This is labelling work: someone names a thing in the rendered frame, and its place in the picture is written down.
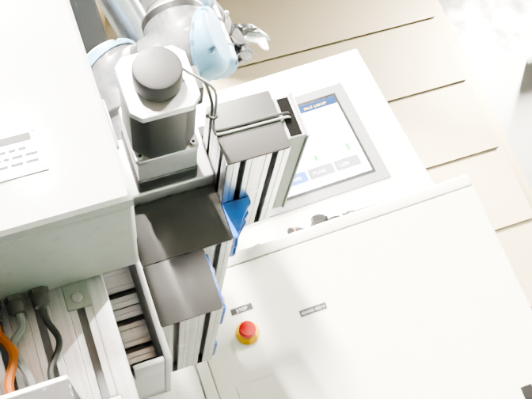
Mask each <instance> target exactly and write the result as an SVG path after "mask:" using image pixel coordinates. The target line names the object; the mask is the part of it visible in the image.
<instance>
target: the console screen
mask: <svg viewBox="0 0 532 399"><path fill-rule="evenodd" d="M294 98H295V101H296V103H297V106H298V108H299V111H300V112H301V115H302V118H303V120H304V122H305V125H306V128H307V130H308V132H309V134H310V136H309V138H308V141H307V144H306V147H305V149H304V152H303V155H302V159H301V161H300V163H299V166H298V170H297V173H296V175H295V177H294V181H293V184H292V186H291V190H290V192H289V195H288V197H287V202H286V204H285V207H277V208H274V209H272V210H271V213H270V215H269V218H271V217H274V216H277V215H281V214H283V213H286V212H288V211H293V210H295V209H298V208H300V207H304V206H307V205H310V204H312V203H316V202H319V201H322V200H326V199H328V198H331V197H334V196H338V195H340V194H343V193H345V192H350V191H352V190H355V189H357V188H361V187H364V186H367V185H369V184H373V183H376V182H379V181H383V180H385V179H388V178H391V176H390V173H389V172H388V170H387V168H386V166H385V164H384V162H383V161H382V159H381V157H380V155H379V153H378V152H377V150H376V148H375V146H374V144H373V143H372V141H371V138H370V136H369V135H368V133H367V131H366V129H365V127H364V126H363V123H362V122H361V120H360V118H359V116H358V114H357V112H356V111H355V109H354V107H353V105H352V103H351V102H350V100H349V98H348V95H347V94H346V92H345V91H344V88H343V86H342V85H341V83H337V84H335V85H331V86H328V87H325V88H322V89H318V90H315V91H313V92H309V93H305V94H303V95H300V96H297V97H294Z"/></svg>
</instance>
